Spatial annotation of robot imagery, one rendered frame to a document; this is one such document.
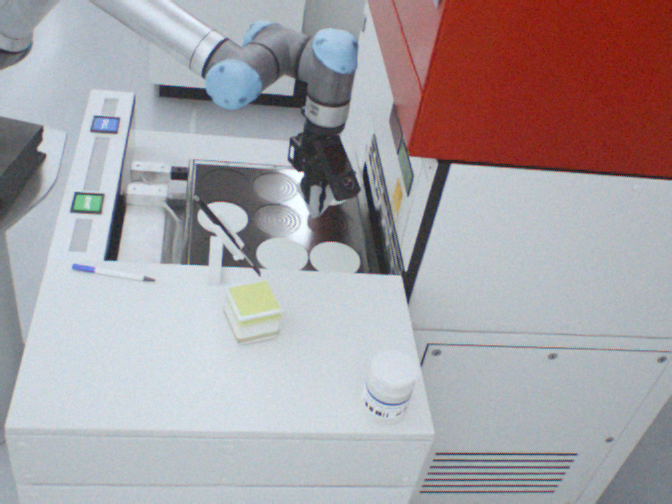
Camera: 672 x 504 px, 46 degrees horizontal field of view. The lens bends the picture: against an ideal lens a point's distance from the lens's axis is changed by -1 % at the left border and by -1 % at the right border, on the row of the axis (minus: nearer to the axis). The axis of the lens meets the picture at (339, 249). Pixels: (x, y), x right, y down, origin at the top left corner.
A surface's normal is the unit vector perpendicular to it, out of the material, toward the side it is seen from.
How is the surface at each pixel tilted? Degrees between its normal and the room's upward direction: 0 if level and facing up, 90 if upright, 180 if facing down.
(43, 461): 90
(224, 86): 88
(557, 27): 90
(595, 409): 90
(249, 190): 0
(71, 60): 0
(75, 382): 0
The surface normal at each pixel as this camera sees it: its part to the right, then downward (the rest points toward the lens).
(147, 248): 0.15, -0.74
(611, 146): 0.09, 0.68
